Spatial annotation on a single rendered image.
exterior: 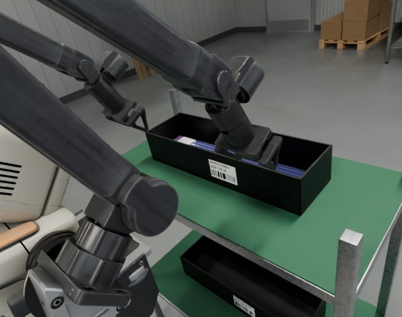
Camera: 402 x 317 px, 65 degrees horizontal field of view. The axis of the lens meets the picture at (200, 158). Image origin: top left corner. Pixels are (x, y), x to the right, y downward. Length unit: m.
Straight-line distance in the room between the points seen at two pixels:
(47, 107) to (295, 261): 0.56
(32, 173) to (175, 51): 0.27
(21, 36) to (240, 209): 0.64
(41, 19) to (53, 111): 5.22
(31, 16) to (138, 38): 5.13
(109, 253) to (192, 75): 0.26
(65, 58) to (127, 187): 0.48
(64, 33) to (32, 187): 5.21
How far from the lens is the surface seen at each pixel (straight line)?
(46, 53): 0.81
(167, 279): 1.52
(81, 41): 5.79
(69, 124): 0.36
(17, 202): 0.52
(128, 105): 0.91
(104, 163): 0.39
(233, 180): 0.88
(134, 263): 0.65
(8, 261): 0.51
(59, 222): 0.53
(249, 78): 0.57
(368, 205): 0.86
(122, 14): 0.39
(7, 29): 0.79
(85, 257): 0.43
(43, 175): 0.52
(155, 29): 0.42
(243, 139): 0.59
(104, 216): 0.44
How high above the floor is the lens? 1.50
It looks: 31 degrees down
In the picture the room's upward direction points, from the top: 12 degrees counter-clockwise
